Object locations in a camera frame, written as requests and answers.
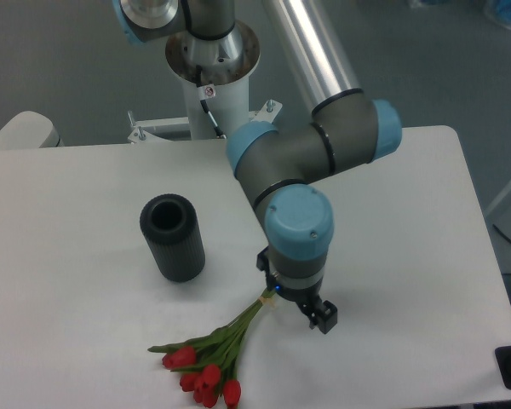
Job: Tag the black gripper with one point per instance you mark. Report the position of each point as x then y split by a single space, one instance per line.
321 314

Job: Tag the red tulip bouquet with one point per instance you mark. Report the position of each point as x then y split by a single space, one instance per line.
208 365

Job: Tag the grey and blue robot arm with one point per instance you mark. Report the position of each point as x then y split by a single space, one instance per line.
277 171

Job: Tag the black ribbed cylindrical vase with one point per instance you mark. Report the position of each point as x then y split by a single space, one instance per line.
169 224

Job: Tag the white chair back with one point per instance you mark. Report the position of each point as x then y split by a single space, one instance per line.
29 130

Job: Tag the blue plastic bag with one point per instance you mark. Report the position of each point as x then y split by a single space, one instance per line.
499 11

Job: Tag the white pedestal base frame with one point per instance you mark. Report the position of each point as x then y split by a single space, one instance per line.
177 129

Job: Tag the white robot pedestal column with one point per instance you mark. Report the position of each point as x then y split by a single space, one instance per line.
214 77

